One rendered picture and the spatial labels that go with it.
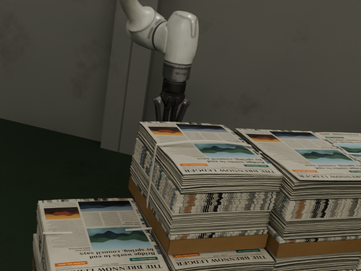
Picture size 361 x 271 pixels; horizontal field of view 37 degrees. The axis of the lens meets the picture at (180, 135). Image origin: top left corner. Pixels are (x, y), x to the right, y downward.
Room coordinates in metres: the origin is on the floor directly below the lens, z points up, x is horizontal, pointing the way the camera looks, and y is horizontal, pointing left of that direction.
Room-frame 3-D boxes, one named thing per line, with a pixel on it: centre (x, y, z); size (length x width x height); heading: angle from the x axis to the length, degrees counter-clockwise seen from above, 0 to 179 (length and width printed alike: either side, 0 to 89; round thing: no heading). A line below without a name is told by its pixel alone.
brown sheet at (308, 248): (1.47, -0.36, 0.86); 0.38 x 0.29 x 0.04; 23
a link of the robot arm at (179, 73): (1.68, 0.05, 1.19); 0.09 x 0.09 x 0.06
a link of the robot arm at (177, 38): (1.68, 0.06, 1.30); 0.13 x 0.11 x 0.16; 46
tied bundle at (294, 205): (1.47, -0.36, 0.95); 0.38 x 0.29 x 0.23; 23
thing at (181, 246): (1.30, -0.12, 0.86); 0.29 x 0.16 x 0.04; 114
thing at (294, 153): (1.46, -0.37, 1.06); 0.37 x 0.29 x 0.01; 23
